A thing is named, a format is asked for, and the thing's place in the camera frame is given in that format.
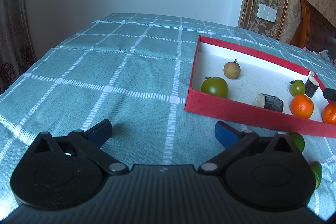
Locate dark sugarcane piece notched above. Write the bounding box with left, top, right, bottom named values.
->
left=305, top=72, right=319, bottom=98

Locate orange mandarin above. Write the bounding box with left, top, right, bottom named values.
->
left=322, top=103, right=336, bottom=124
left=290, top=94, right=314, bottom=119

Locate green tomato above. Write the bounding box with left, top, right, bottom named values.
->
left=289, top=80, right=305, bottom=97
left=201, top=77, right=228, bottom=98

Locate dark sugarcane piece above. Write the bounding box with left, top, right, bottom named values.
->
left=253, top=93, right=284, bottom=113

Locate pink clothes pile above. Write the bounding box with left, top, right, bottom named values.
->
left=303, top=47, right=335, bottom=66

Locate green lime half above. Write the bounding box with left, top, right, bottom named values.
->
left=288, top=132, right=305, bottom=153

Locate red cardboard tray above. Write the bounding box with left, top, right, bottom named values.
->
left=185, top=36, right=335, bottom=138

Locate green checked bed sheet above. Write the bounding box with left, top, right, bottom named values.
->
left=1, top=13, right=335, bottom=218

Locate white wall switch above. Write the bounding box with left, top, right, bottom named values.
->
left=256, top=3, right=277, bottom=23

